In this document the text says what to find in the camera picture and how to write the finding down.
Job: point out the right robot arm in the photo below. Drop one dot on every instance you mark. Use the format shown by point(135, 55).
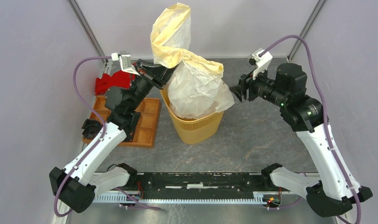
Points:
point(335, 191)

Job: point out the red cloth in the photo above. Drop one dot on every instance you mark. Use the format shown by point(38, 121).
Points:
point(120, 79)

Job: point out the left aluminium frame post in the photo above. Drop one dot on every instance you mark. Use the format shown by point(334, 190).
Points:
point(86, 26)

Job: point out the wooden compartment tray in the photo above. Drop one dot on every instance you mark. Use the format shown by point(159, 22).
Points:
point(146, 128)

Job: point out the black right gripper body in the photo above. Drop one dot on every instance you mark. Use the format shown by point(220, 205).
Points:
point(262, 86)

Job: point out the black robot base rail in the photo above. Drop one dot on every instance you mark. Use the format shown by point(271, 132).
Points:
point(199, 185)

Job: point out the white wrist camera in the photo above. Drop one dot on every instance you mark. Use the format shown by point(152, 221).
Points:
point(124, 59)
point(260, 60)

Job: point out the aluminium frame post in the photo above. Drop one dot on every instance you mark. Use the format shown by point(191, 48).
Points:
point(307, 27)
point(86, 26)

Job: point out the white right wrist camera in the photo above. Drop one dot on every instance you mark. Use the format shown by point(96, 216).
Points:
point(260, 60)

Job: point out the yellow plastic trash bin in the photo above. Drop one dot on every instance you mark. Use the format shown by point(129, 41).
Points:
point(193, 131)

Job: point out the right aluminium frame post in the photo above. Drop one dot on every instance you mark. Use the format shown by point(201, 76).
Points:
point(307, 27)

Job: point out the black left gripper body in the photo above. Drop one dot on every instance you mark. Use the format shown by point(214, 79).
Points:
point(147, 73)

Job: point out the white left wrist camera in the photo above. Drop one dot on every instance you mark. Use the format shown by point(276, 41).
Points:
point(124, 59)

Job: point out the black trash bag roll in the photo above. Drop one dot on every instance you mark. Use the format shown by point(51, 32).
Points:
point(91, 127)

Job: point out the translucent white trash bag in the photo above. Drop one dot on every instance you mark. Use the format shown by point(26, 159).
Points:
point(196, 88)

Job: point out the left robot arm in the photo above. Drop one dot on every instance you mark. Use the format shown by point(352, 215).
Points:
point(76, 185)

